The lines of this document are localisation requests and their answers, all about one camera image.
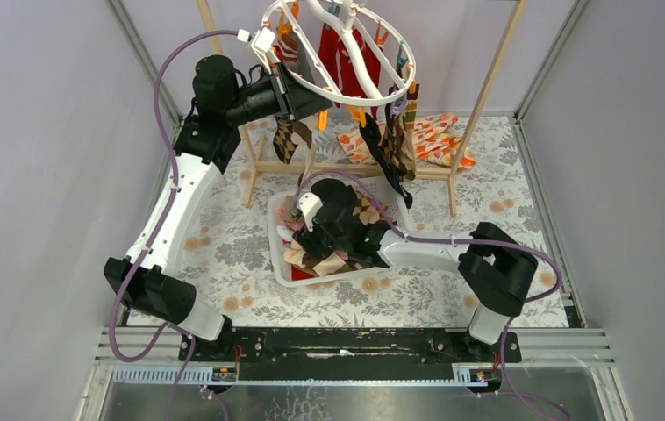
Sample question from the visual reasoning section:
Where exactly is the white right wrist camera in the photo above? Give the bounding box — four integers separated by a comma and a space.
290, 192, 324, 232

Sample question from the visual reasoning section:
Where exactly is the wooden drying rack frame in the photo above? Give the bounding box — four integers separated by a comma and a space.
194, 0, 532, 219

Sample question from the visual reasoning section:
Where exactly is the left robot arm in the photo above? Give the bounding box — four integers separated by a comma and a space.
104, 55, 332, 360

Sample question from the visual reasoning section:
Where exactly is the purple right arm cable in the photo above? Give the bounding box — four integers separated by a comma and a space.
292, 168, 572, 421

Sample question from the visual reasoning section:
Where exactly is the white laundry basket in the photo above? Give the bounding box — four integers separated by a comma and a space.
267, 176, 415, 287

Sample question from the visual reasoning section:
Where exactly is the red sock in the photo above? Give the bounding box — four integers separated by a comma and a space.
318, 25, 381, 97

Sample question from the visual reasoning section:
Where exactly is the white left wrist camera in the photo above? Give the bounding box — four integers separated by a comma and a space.
236, 26, 278, 73

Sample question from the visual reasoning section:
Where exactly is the orange patterned cloth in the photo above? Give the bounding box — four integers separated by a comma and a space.
337, 113, 461, 167

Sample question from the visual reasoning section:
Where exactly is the brown yellow argyle sock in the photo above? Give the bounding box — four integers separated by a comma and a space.
273, 119, 297, 164

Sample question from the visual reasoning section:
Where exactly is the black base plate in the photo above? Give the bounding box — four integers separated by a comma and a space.
178, 327, 522, 364

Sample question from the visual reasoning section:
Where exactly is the dark green sock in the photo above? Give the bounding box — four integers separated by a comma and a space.
311, 178, 358, 205

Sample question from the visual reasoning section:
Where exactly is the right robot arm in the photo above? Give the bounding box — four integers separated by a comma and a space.
294, 193, 539, 361

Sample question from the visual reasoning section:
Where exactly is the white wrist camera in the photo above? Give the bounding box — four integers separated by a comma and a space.
290, 192, 324, 232
236, 26, 278, 73

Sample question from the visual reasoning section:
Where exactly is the white round sock hanger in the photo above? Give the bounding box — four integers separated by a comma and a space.
248, 1, 418, 109

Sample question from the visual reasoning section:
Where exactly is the brown argyle hanging sock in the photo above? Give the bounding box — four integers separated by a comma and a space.
379, 93, 415, 181

